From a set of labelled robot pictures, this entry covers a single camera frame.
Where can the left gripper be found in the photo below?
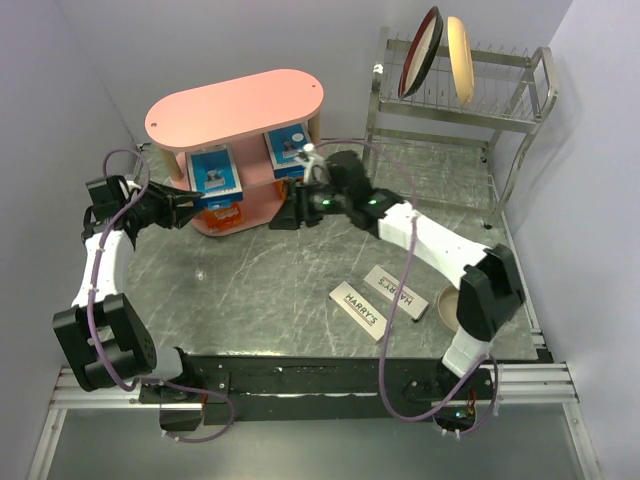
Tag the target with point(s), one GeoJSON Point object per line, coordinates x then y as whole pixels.
{"type": "Point", "coordinates": [166, 198]}

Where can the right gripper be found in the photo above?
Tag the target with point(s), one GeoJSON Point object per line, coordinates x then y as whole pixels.
{"type": "Point", "coordinates": [295, 212]}

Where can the orange Gillette box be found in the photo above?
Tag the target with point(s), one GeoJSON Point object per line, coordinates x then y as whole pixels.
{"type": "Point", "coordinates": [223, 219]}
{"type": "Point", "coordinates": [282, 187]}

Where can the blue Harry's razor box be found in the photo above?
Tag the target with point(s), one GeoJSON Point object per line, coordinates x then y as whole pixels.
{"type": "Point", "coordinates": [283, 145]}

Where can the pink three-tier shelf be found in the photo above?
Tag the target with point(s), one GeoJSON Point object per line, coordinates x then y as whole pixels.
{"type": "Point", "coordinates": [237, 112]}

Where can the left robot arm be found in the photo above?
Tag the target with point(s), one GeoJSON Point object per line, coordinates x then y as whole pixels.
{"type": "Point", "coordinates": [103, 339]}

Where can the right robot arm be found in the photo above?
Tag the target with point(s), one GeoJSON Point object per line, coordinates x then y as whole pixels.
{"type": "Point", "coordinates": [490, 289]}

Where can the white Harry's box left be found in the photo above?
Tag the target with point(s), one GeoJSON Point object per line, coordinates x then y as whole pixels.
{"type": "Point", "coordinates": [359, 309]}

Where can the metal dish rack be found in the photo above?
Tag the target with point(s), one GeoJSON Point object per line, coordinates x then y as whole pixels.
{"type": "Point", "coordinates": [515, 92]}

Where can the beige bowl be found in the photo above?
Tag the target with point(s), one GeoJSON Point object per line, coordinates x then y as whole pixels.
{"type": "Point", "coordinates": [447, 302]}

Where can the dark red plate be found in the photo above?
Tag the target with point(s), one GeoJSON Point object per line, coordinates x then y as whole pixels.
{"type": "Point", "coordinates": [421, 53]}

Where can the cream yellow plate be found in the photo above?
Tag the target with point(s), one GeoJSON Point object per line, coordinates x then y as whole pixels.
{"type": "Point", "coordinates": [461, 60]}

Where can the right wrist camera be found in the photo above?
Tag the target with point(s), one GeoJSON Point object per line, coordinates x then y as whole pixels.
{"type": "Point", "coordinates": [314, 165]}

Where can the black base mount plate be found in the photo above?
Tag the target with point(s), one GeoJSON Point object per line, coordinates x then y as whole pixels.
{"type": "Point", "coordinates": [290, 389]}

